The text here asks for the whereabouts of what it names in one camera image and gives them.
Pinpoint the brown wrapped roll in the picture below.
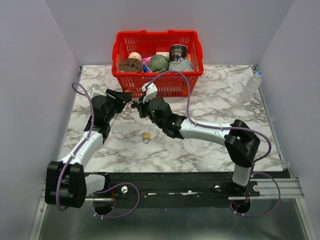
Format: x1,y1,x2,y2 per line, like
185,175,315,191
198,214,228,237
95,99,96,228
119,58,143,73

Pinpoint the red plastic basket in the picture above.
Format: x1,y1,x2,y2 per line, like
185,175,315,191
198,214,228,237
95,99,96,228
111,29,205,99

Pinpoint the pink packet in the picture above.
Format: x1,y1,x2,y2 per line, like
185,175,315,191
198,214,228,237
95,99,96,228
141,56,152,73

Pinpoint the black can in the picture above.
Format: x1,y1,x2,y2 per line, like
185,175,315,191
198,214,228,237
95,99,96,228
169,44,188,63

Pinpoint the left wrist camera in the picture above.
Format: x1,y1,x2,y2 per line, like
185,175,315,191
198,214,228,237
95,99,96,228
90,84,105,99

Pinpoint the grey wrapped roll in basket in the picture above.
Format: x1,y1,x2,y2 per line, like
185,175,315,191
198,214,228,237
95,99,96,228
168,59,195,72

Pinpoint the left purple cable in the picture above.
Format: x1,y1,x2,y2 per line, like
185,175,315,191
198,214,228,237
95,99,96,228
56,82,141,220

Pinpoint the clear plastic bottle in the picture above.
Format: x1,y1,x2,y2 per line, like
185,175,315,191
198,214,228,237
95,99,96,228
240,71,263,102

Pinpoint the brass padlock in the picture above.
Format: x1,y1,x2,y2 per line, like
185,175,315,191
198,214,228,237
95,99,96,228
142,132,151,144

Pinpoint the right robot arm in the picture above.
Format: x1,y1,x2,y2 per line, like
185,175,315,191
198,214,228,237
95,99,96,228
131,97,261,196

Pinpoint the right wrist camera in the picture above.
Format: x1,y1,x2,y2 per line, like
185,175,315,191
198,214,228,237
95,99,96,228
141,83,158,104

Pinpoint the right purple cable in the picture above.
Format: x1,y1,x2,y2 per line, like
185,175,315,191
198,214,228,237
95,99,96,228
147,70,282,218

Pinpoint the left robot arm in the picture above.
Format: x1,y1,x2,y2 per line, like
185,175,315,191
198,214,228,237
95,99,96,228
45,89,132,211

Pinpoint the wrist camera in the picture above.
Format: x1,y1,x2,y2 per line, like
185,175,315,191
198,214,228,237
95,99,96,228
90,84,105,99
141,83,158,104

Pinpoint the green round ball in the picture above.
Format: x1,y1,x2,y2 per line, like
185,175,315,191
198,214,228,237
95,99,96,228
148,54,169,73

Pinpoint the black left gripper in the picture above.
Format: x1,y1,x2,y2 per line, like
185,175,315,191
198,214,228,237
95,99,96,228
105,88,133,124

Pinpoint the beige egg shaped object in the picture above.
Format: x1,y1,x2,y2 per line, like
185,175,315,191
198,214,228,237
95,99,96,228
128,51,142,61

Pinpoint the purple cable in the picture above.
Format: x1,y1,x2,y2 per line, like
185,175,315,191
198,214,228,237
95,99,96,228
56,82,141,220
147,70,282,218

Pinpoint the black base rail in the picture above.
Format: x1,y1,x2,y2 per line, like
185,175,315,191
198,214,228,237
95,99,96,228
82,169,261,210

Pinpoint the orange black padlock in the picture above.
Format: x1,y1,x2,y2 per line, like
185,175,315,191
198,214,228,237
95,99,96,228
122,87,131,94

